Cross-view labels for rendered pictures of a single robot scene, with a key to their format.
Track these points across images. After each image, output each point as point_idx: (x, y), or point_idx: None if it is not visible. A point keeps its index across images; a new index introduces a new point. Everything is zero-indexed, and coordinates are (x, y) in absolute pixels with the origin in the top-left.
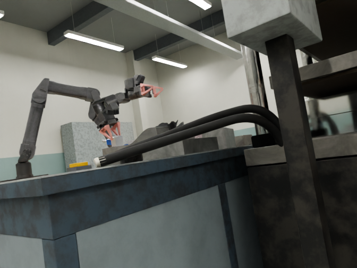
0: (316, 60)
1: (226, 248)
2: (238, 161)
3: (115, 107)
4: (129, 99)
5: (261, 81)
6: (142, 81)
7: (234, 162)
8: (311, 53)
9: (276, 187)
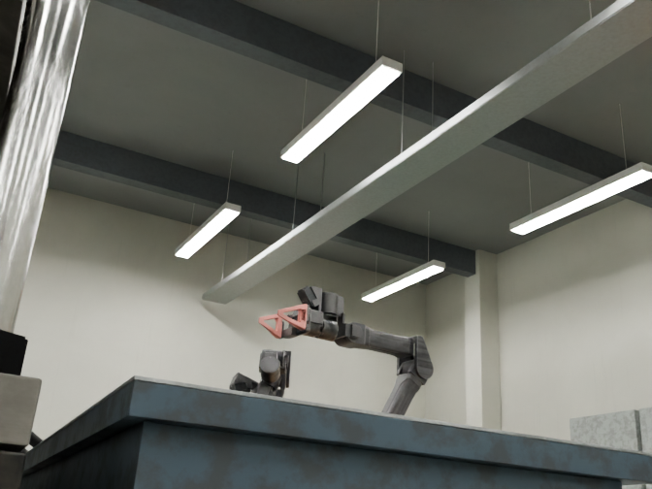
0: (4, 102)
1: None
2: (21, 487)
3: (232, 381)
4: (344, 338)
5: None
6: (305, 301)
7: (19, 488)
8: None
9: None
